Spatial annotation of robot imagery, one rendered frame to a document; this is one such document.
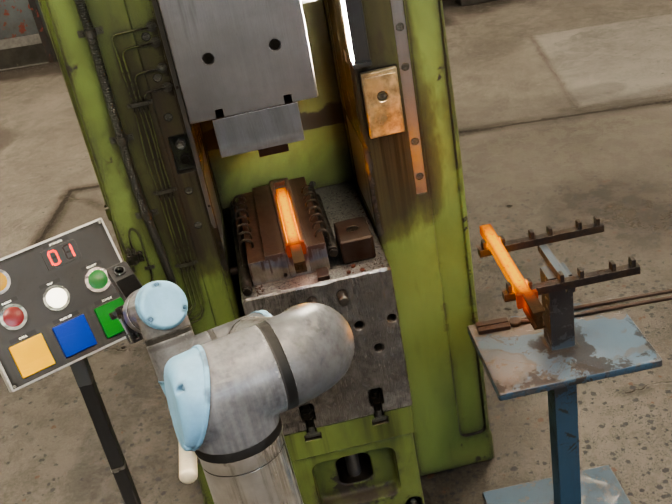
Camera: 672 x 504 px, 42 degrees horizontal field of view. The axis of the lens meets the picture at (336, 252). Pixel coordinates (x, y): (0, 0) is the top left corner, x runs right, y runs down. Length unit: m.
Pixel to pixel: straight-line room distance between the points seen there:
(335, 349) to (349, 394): 1.28
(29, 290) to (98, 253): 0.17
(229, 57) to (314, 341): 1.04
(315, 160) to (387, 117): 0.46
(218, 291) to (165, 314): 0.79
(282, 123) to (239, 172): 0.58
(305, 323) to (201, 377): 0.15
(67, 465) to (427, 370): 1.41
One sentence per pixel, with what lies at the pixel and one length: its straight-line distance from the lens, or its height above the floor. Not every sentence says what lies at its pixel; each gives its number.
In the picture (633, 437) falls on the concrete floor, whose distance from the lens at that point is 3.04.
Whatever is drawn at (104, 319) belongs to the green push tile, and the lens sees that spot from 2.09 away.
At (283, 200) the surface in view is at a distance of 2.42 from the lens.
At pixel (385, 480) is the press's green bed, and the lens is 2.69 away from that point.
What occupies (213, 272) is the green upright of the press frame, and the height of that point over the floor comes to 0.90.
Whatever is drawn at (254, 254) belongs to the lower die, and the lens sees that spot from 2.24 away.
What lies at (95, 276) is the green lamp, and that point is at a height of 1.10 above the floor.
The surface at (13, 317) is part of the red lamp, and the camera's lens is 2.07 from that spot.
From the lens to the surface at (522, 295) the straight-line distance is 1.96.
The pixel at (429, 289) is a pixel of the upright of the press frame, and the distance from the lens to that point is 2.50.
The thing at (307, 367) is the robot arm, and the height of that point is 1.41.
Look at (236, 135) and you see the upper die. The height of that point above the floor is 1.32.
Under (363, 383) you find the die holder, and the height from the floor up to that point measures 0.58.
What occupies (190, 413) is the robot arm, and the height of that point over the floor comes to 1.41.
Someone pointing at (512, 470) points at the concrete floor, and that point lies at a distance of 2.92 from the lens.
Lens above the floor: 2.04
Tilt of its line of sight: 29 degrees down
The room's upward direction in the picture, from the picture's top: 11 degrees counter-clockwise
